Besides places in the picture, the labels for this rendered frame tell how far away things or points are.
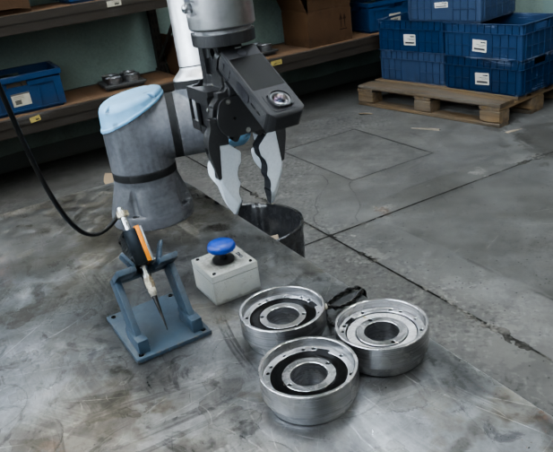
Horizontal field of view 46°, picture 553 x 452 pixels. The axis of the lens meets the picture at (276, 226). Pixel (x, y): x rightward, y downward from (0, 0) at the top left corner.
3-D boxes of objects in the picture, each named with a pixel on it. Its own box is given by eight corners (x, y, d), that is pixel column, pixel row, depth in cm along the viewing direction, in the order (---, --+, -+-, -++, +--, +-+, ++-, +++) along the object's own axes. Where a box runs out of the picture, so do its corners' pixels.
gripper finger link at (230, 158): (221, 203, 84) (222, 131, 81) (243, 216, 79) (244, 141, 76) (199, 205, 82) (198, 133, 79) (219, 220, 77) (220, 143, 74)
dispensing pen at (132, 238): (159, 330, 80) (110, 205, 82) (153, 334, 84) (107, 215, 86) (176, 324, 81) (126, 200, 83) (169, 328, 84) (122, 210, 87)
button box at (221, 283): (262, 288, 92) (257, 257, 90) (217, 306, 90) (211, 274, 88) (236, 268, 99) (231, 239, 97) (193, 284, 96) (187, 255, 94)
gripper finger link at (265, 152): (271, 182, 86) (250, 118, 82) (294, 195, 82) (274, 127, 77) (251, 193, 85) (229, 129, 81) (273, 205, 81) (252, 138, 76)
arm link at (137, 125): (110, 160, 123) (93, 90, 118) (181, 148, 125) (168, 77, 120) (109, 181, 112) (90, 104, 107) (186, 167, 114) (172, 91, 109)
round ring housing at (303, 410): (341, 439, 64) (338, 406, 62) (246, 418, 68) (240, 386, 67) (373, 374, 72) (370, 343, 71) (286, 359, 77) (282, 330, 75)
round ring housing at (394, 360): (444, 340, 76) (444, 310, 75) (401, 392, 69) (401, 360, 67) (367, 317, 82) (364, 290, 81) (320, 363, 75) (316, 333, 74)
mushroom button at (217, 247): (245, 273, 92) (239, 241, 90) (219, 282, 90) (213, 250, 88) (231, 263, 95) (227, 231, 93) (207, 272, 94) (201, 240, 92)
